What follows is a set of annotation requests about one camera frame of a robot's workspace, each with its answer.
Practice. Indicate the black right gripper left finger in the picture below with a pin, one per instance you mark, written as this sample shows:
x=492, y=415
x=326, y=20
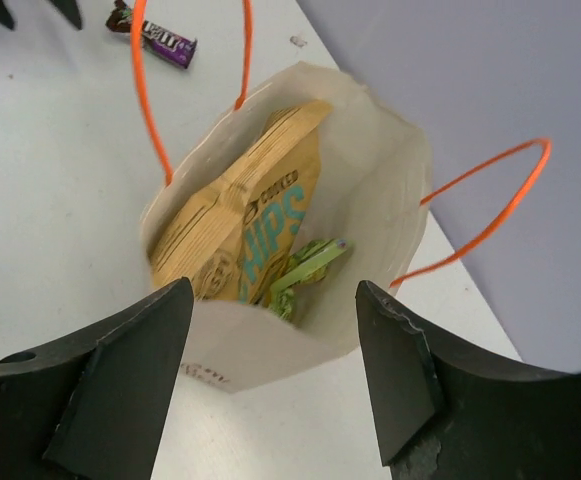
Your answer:
x=93, y=404

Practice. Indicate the green square snack packet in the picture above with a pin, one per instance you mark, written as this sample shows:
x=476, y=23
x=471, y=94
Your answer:
x=310, y=259

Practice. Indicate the purple m&m packet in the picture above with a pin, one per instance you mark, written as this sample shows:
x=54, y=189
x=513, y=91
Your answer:
x=163, y=43

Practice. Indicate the yellow chips bag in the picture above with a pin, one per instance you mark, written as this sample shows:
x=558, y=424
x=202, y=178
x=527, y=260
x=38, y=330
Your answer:
x=235, y=234

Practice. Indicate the green triangular snack packet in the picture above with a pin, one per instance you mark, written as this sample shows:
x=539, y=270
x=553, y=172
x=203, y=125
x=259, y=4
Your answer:
x=283, y=303

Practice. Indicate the small white debris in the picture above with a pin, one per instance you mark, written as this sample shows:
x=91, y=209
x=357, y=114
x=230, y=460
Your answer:
x=298, y=41

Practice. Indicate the brown paper bag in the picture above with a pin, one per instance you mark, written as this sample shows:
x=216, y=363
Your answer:
x=373, y=191

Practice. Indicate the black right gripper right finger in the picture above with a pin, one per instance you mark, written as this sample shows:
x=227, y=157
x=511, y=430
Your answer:
x=445, y=408

